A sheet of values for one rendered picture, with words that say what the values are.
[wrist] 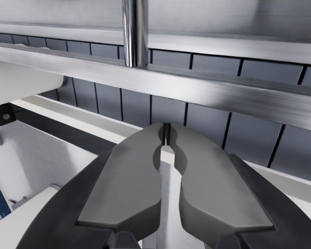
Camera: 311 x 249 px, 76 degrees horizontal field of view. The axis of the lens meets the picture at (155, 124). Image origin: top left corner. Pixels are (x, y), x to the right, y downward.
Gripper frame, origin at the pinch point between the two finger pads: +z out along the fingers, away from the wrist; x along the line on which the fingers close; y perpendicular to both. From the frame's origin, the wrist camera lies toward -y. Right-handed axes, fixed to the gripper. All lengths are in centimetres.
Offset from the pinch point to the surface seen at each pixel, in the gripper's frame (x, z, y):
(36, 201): -22.3, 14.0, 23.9
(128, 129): -3.5, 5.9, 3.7
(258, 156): 7.9, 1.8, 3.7
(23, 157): -29.4, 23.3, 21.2
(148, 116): -1.5, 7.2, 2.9
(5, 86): -15.4, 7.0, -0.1
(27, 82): -14.4, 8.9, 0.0
